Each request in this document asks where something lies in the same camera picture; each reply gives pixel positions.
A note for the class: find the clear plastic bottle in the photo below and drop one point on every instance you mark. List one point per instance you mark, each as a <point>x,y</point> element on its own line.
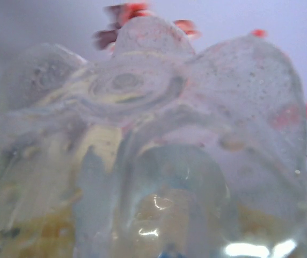
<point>169,134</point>

